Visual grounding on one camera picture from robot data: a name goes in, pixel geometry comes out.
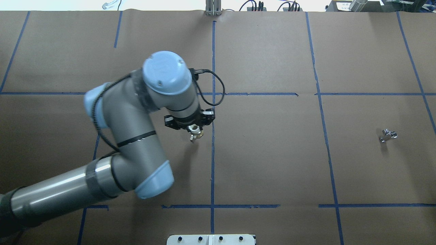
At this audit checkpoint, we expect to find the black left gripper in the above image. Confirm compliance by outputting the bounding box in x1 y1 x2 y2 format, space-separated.
165 108 216 130

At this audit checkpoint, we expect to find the brass PPR valve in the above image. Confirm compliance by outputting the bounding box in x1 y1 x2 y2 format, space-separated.
187 124 204 143

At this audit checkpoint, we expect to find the chrome pipe fitting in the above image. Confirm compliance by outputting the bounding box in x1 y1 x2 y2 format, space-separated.
379 129 398 143

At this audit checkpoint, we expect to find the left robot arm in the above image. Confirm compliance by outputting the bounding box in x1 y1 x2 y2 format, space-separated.
1 51 218 239

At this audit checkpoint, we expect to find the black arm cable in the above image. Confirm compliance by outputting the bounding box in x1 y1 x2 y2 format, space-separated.
191 68 225 106

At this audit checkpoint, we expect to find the aluminium frame post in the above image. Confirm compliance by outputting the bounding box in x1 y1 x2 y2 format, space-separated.
205 0 222 16

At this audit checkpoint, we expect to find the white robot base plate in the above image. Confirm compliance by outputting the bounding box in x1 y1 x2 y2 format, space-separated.
166 234 257 245

